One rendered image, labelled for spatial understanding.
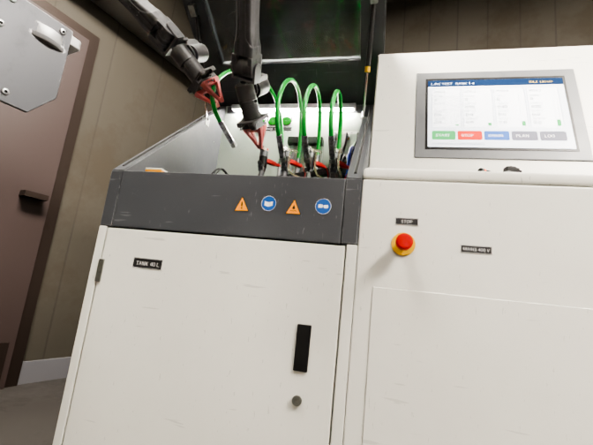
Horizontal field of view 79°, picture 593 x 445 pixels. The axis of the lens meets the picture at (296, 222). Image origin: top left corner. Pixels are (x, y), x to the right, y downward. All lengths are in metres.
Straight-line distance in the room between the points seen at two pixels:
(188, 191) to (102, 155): 1.85
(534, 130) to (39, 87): 1.20
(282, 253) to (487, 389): 0.51
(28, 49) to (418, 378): 0.89
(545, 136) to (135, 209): 1.18
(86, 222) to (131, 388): 1.82
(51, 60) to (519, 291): 0.94
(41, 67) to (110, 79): 2.27
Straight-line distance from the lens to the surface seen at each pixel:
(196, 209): 0.97
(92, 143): 2.78
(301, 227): 0.86
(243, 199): 0.92
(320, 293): 0.84
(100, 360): 1.08
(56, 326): 2.70
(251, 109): 1.16
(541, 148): 1.26
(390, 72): 1.41
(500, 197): 0.90
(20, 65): 0.70
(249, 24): 1.10
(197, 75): 1.20
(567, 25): 3.22
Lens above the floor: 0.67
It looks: 11 degrees up
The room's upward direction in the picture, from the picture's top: 6 degrees clockwise
